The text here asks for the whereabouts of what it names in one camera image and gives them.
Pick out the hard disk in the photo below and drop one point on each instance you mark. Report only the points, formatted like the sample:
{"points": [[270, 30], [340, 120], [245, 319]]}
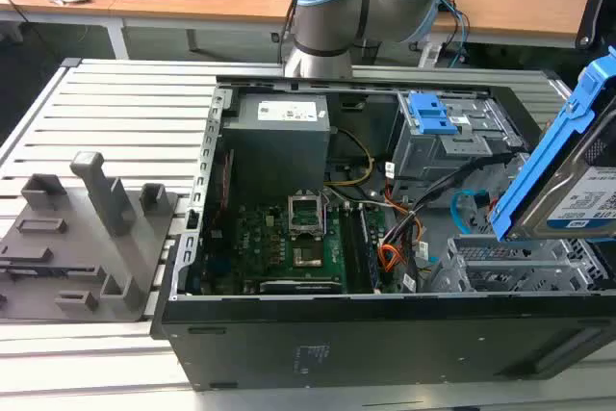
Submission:
{"points": [[529, 180]]}

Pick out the black graphics card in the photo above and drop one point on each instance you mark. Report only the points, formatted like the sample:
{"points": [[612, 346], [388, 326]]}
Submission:
{"points": [[298, 286]]}

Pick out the black PC case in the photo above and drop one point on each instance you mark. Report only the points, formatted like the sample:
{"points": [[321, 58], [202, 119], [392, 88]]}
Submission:
{"points": [[337, 343]]}

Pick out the grey drive cage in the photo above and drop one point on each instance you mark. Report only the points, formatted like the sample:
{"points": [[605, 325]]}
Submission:
{"points": [[418, 156]]}

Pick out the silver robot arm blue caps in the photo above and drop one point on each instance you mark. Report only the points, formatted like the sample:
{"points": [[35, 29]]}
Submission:
{"points": [[327, 21]]}

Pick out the green motherboard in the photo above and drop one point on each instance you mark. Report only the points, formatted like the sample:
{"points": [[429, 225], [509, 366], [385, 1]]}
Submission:
{"points": [[269, 242]]}

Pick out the grey disk bay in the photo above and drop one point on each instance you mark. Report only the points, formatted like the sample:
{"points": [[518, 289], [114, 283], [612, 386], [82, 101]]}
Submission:
{"points": [[481, 269]]}

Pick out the RAM stick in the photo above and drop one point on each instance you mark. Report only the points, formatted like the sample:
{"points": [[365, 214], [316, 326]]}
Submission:
{"points": [[369, 257]]}

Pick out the CPU socket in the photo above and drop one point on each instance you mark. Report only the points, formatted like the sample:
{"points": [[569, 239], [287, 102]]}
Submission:
{"points": [[308, 257]]}

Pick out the grey parts rack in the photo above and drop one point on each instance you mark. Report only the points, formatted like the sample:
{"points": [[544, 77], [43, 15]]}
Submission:
{"points": [[72, 218]]}

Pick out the black RAM slot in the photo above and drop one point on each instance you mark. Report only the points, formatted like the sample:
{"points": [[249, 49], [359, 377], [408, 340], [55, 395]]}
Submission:
{"points": [[353, 252]]}

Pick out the grey power supply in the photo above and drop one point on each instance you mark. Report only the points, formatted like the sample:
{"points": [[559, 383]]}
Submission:
{"points": [[274, 151]]}

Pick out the blue drive latch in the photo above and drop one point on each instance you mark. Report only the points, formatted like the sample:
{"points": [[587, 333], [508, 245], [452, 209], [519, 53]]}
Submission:
{"points": [[428, 115]]}

